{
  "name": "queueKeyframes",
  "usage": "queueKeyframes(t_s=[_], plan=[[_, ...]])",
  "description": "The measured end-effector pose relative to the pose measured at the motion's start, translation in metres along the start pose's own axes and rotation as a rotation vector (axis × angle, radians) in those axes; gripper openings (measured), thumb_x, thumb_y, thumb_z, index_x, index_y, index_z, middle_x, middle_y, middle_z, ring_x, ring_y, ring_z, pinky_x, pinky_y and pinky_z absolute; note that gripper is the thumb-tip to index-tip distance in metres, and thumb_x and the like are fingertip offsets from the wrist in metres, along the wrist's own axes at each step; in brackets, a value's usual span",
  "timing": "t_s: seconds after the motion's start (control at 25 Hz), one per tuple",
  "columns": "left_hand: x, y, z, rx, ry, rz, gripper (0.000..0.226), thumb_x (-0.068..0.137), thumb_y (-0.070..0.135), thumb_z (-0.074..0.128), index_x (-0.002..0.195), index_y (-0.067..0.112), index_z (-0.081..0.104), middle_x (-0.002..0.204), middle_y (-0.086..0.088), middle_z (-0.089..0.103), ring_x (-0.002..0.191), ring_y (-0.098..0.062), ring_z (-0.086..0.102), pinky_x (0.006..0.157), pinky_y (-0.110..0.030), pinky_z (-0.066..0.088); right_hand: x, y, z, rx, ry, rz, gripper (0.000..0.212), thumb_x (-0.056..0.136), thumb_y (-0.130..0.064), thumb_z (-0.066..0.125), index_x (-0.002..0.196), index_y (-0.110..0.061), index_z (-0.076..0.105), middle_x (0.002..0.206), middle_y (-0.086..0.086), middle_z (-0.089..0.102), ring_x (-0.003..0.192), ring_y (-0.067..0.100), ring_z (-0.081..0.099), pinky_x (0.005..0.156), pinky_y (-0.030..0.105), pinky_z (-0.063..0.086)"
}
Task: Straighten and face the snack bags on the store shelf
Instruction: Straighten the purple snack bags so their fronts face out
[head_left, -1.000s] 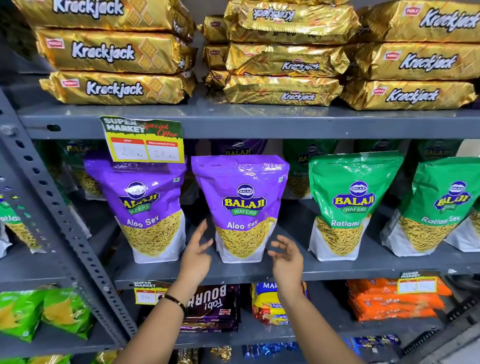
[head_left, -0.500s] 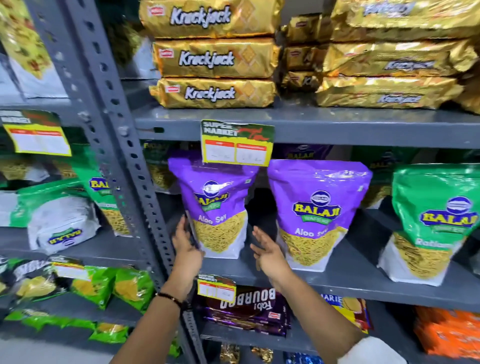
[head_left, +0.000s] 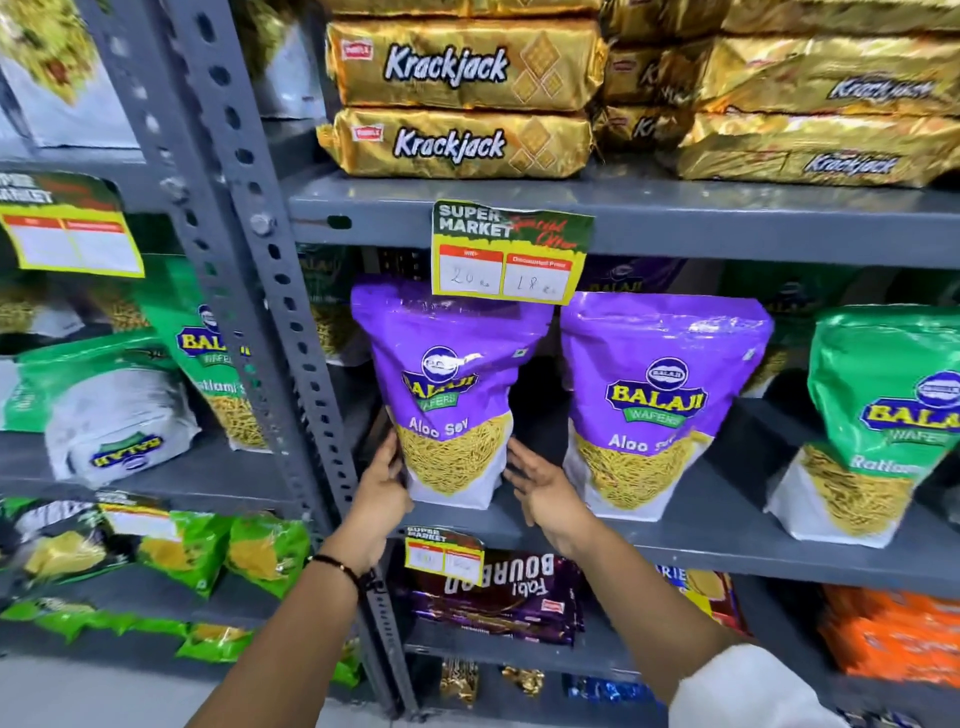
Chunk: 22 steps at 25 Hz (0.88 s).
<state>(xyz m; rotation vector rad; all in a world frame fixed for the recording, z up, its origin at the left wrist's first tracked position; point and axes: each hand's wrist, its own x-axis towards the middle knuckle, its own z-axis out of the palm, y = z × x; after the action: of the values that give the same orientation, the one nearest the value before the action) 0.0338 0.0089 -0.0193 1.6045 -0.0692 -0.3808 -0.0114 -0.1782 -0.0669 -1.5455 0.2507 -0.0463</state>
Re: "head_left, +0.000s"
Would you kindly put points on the person's left hand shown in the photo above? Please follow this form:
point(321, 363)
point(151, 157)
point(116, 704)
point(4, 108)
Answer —
point(375, 506)

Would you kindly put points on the person's right hand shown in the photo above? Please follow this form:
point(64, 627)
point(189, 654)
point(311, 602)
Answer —
point(555, 506)

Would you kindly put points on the person's right fingers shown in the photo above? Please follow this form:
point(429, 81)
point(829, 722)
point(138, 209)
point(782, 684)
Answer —
point(525, 465)

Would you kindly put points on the person's left fingers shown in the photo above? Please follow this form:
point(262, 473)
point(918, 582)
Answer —
point(390, 461)

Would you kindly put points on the purple snack packet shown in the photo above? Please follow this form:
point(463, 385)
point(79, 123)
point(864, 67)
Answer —
point(660, 352)
point(637, 274)
point(450, 337)

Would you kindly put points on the person's left forearm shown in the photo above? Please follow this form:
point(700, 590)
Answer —
point(292, 645)

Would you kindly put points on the person's right forearm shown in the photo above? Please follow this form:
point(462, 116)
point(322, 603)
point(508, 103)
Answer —
point(637, 607)

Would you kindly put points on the small yellow price label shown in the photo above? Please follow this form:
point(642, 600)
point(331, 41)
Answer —
point(444, 556)
point(139, 519)

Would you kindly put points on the dark purple biscuit packets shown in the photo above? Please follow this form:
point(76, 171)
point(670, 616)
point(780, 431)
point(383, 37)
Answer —
point(502, 600)

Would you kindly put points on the yellow green price label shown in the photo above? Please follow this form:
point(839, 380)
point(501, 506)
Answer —
point(510, 251)
point(67, 225)

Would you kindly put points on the gold candy packet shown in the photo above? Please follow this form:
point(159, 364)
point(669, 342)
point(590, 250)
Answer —
point(459, 681)
point(523, 679)

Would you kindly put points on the yellow red biscuit packet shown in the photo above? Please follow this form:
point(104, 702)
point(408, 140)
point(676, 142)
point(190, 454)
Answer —
point(709, 592)

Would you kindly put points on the blue candy packet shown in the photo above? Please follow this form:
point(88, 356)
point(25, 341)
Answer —
point(607, 688)

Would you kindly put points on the grey metal shelf rack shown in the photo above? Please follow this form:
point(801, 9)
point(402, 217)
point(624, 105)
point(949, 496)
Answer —
point(675, 217)
point(112, 465)

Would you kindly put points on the green white snack packet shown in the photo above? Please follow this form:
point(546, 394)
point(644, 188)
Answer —
point(105, 405)

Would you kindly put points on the row of light green packets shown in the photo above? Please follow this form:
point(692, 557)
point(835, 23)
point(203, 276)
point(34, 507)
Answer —
point(150, 630)

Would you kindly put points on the white sleeve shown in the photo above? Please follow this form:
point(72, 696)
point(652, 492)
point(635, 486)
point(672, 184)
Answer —
point(750, 694)

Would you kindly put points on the dark green chips packet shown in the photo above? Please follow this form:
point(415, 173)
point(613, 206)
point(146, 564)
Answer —
point(60, 547)

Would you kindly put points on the pile of orange packets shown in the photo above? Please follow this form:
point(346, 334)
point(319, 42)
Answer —
point(892, 634)

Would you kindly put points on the stack of gold biscuit packets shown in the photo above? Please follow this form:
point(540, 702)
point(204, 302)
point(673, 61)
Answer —
point(675, 82)

